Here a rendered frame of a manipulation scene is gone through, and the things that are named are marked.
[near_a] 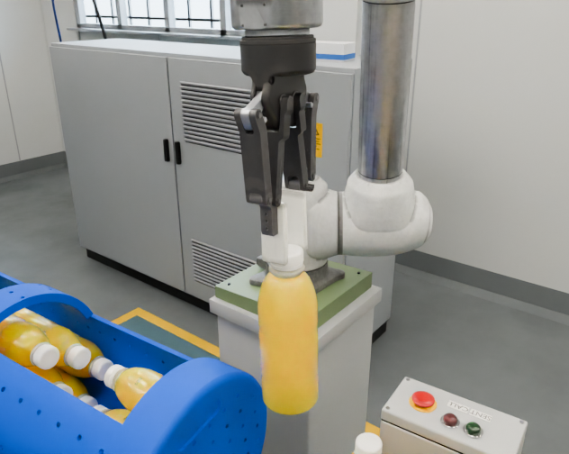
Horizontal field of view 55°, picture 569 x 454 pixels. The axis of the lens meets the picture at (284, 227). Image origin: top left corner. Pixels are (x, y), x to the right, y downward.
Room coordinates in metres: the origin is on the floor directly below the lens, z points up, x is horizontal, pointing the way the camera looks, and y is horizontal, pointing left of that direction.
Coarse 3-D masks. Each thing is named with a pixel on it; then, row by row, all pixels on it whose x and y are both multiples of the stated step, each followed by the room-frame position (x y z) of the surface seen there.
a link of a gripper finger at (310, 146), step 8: (312, 96) 0.61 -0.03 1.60; (312, 112) 0.60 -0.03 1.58; (312, 120) 0.60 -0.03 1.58; (312, 128) 0.60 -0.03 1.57; (304, 136) 0.60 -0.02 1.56; (312, 136) 0.60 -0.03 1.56; (304, 144) 0.60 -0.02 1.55; (312, 144) 0.60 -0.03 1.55; (312, 152) 0.60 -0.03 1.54; (312, 160) 0.60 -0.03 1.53; (312, 168) 0.60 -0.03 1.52; (312, 176) 0.60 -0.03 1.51
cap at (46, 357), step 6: (42, 348) 0.75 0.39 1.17; (48, 348) 0.75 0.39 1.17; (54, 348) 0.76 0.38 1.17; (36, 354) 0.74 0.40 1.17; (42, 354) 0.74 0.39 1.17; (48, 354) 0.74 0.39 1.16; (54, 354) 0.75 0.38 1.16; (36, 360) 0.73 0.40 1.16; (42, 360) 0.74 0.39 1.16; (48, 360) 0.74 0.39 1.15; (54, 360) 0.75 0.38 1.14; (42, 366) 0.73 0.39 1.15; (48, 366) 0.74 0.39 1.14
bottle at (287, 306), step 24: (264, 288) 0.55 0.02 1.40; (288, 288) 0.53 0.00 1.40; (312, 288) 0.55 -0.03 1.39; (264, 312) 0.53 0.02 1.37; (288, 312) 0.52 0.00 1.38; (312, 312) 0.54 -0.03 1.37; (264, 336) 0.54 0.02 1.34; (288, 336) 0.52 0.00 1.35; (312, 336) 0.54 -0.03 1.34; (264, 360) 0.53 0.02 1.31; (288, 360) 0.52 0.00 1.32; (312, 360) 0.53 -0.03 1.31; (264, 384) 0.54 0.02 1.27; (288, 384) 0.52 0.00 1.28; (312, 384) 0.53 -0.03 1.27; (288, 408) 0.52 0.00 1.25
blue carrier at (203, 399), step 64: (0, 320) 0.76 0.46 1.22; (64, 320) 0.96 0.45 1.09; (0, 384) 0.64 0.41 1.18; (192, 384) 0.58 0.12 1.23; (256, 384) 0.66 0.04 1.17; (0, 448) 0.60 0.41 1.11; (64, 448) 0.54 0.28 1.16; (128, 448) 0.51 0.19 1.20; (192, 448) 0.54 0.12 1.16; (256, 448) 0.66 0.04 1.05
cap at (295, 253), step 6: (288, 246) 0.57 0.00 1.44; (294, 246) 0.57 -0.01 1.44; (288, 252) 0.55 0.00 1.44; (294, 252) 0.55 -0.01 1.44; (300, 252) 0.55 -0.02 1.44; (288, 258) 0.54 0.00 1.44; (294, 258) 0.54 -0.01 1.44; (300, 258) 0.55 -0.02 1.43; (270, 264) 0.55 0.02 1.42; (276, 264) 0.54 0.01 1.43; (288, 264) 0.54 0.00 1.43; (294, 264) 0.54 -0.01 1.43; (300, 264) 0.55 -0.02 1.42; (282, 270) 0.54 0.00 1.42; (288, 270) 0.54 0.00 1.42
